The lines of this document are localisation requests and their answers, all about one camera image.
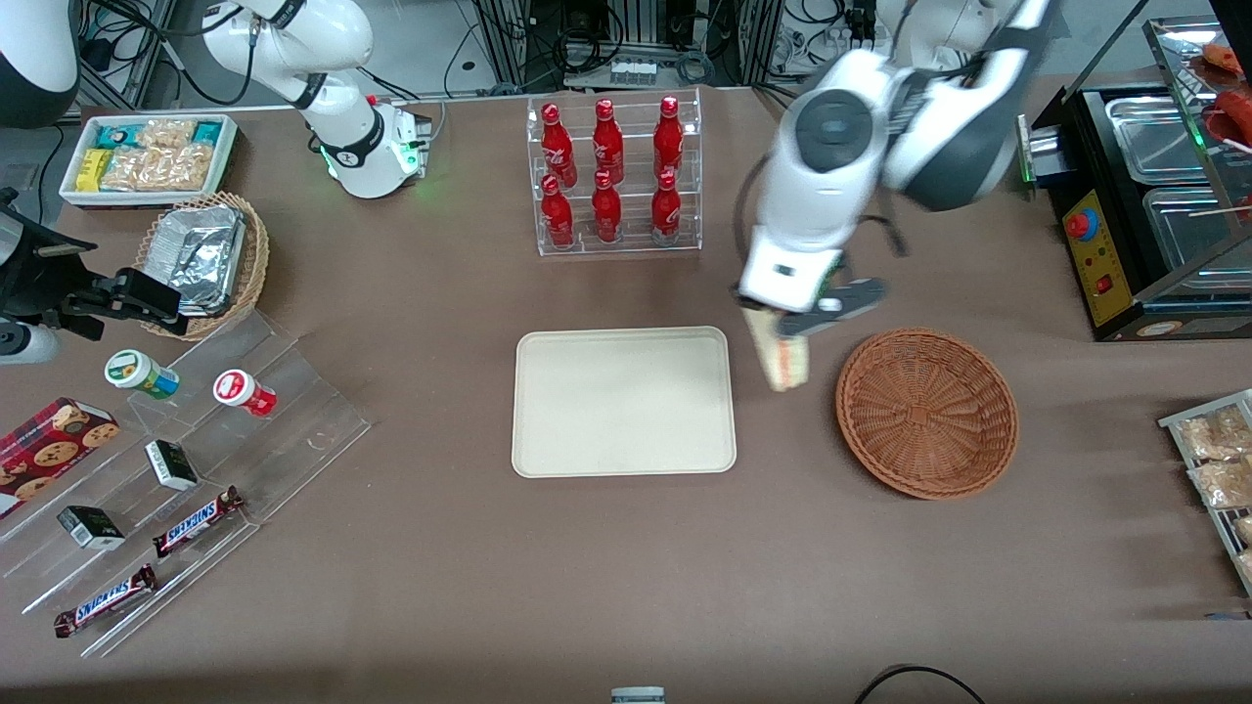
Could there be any triangular sandwich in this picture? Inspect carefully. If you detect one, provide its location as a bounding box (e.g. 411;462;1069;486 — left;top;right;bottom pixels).
743;307;814;394

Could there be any clear acrylic bottle rack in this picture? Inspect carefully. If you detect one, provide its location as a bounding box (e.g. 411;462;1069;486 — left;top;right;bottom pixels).
526;88;703;257

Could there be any cream rectangular tray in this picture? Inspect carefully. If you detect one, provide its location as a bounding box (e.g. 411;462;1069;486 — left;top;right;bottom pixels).
512;327;738;479

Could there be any small black box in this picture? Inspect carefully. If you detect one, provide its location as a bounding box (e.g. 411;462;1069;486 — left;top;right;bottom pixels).
145;440;200;492
57;505;126;551

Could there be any Snickers chocolate bar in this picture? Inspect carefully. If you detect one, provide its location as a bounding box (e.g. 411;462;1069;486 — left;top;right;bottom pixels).
152;486;246;559
54;564;158;638

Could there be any clear bag of crackers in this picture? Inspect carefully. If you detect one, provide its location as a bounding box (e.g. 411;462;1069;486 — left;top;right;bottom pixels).
135;118;197;150
102;145;214;193

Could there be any steel warmer pan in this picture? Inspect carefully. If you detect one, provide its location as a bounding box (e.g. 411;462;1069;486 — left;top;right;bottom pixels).
1140;186;1252;273
1103;95;1212;187

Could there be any tray of packaged snacks right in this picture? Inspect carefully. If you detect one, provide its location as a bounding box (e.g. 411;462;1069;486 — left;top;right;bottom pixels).
1158;388;1252;597

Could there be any clear acrylic stepped display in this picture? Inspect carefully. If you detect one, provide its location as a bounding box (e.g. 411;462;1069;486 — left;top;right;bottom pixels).
0;308;374;658

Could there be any black looped cable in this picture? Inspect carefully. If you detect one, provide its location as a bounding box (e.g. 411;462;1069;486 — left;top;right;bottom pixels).
854;664;986;704

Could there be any black food warmer appliance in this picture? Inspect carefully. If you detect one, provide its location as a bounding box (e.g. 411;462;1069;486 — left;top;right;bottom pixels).
1015;18;1252;343

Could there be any green lid snack cup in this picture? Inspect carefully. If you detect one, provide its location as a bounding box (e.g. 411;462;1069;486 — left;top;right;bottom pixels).
105;349;181;401

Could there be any white rectangular snack bin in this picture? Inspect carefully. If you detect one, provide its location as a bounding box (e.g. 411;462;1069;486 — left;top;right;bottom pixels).
59;112;242;211

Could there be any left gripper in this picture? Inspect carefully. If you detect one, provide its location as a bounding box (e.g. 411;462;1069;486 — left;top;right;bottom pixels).
738;229;889;339

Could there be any light wicker basket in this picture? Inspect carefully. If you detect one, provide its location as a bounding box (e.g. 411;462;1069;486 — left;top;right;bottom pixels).
135;191;271;341

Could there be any red cookie box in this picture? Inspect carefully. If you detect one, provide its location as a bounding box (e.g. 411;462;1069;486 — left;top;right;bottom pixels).
0;397;121;520

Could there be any red cola bottle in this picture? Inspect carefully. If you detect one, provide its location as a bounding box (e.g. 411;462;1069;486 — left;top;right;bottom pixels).
591;170;623;244
541;103;579;189
652;95;686;182
650;170;683;245
592;98;626;185
541;174;576;248

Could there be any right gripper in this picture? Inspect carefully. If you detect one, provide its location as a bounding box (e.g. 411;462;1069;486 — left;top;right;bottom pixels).
0;196;189;365

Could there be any red lid snack cup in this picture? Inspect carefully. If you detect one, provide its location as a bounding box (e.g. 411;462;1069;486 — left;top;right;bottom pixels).
213;369;278;418

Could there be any red sausage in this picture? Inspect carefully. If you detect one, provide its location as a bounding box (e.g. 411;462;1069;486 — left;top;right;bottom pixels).
1211;86;1252;150

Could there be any round brown wicker basket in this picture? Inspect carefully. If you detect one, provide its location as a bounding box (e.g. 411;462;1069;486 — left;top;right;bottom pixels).
835;329;1020;501

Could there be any aluminium foil containers stack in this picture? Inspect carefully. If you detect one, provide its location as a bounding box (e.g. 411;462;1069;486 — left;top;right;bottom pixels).
164;203;246;316

